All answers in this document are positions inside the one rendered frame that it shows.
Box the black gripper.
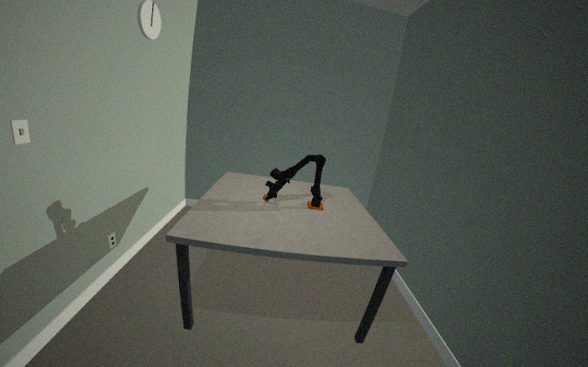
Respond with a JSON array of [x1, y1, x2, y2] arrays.
[[265, 181, 282, 200]]

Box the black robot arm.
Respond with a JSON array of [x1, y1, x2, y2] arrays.
[[265, 154, 326, 208]]

